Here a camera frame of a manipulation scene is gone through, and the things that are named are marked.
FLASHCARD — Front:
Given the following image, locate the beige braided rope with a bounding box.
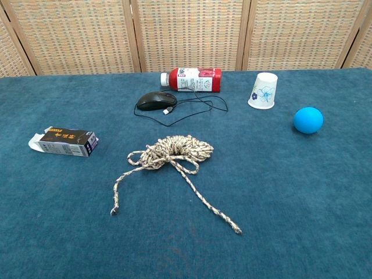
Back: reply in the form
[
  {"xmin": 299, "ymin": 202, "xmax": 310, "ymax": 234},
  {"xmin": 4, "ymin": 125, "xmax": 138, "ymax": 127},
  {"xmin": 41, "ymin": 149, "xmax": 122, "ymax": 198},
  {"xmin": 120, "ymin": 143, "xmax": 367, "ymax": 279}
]
[{"xmin": 109, "ymin": 134, "xmax": 244, "ymax": 235}]

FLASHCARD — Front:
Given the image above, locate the red juice bottle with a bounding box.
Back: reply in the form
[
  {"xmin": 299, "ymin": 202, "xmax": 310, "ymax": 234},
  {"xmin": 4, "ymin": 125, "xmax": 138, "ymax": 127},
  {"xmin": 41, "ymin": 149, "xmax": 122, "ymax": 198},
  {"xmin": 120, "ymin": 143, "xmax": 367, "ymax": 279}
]
[{"xmin": 160, "ymin": 67, "xmax": 223, "ymax": 93}]

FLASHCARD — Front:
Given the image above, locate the blue table cloth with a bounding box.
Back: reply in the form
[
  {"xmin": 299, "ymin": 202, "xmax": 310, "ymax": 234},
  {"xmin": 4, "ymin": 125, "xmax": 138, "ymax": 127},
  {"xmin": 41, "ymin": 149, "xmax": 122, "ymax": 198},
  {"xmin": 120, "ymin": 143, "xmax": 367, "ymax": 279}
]
[{"xmin": 0, "ymin": 67, "xmax": 372, "ymax": 279}]

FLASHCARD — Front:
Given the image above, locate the white flowered paper cup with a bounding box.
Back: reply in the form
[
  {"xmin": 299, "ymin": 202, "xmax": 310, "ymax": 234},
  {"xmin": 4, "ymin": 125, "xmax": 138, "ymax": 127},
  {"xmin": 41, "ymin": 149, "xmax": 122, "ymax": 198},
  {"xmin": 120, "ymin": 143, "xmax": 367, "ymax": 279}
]
[{"xmin": 247, "ymin": 72, "xmax": 279, "ymax": 110}]

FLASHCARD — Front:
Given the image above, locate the woven folding screen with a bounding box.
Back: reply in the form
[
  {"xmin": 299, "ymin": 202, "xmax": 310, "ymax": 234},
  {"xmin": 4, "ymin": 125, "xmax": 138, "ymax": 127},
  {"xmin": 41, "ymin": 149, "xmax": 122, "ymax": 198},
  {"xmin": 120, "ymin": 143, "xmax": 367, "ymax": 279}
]
[{"xmin": 0, "ymin": 0, "xmax": 372, "ymax": 78}]

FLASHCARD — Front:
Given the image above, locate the black carton box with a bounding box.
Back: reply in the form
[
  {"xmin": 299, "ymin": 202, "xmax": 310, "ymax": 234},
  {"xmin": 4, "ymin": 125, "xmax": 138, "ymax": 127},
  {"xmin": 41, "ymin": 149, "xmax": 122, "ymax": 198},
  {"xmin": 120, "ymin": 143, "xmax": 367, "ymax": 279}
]
[{"xmin": 28, "ymin": 126, "xmax": 100, "ymax": 158}]

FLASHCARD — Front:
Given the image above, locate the blue ball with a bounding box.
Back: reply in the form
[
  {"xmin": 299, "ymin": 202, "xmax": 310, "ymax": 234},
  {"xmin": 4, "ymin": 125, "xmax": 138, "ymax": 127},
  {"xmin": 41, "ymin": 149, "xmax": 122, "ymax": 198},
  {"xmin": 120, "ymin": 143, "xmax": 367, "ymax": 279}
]
[{"xmin": 292, "ymin": 106, "xmax": 324, "ymax": 135}]

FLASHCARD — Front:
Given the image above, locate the black wired computer mouse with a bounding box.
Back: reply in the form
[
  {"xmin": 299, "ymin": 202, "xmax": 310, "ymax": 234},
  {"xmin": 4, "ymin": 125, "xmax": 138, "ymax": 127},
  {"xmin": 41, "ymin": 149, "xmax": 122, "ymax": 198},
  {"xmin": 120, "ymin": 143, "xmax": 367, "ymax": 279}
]
[{"xmin": 134, "ymin": 91, "xmax": 228, "ymax": 127}]

